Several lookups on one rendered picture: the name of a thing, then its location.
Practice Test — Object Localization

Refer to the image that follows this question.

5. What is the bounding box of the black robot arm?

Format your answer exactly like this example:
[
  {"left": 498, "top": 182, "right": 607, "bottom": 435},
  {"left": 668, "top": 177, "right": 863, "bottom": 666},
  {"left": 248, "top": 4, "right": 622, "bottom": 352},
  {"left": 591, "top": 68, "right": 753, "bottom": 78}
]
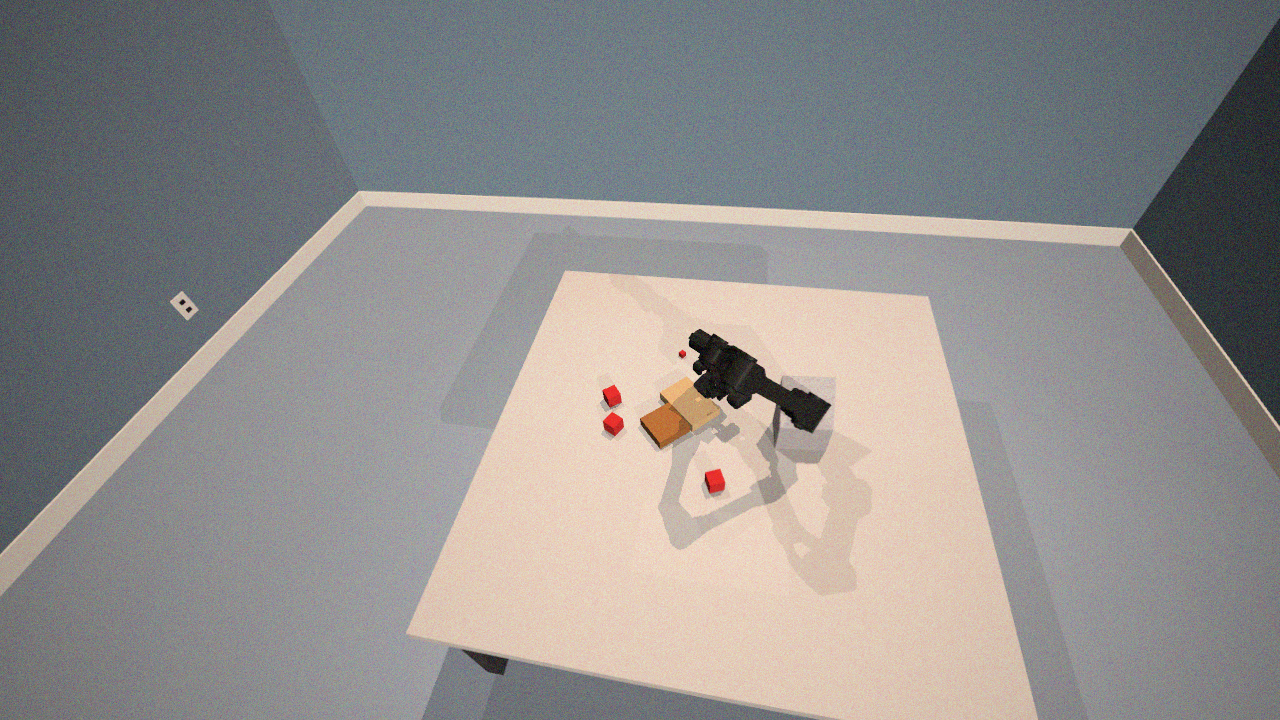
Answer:
[{"left": 689, "top": 329, "right": 831, "bottom": 433}]

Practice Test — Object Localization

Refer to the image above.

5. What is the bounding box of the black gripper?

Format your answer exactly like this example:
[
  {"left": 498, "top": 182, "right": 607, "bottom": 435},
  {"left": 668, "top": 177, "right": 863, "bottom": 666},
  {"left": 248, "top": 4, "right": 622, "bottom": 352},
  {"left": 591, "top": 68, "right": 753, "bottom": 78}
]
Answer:
[{"left": 692, "top": 359, "right": 753, "bottom": 409}]

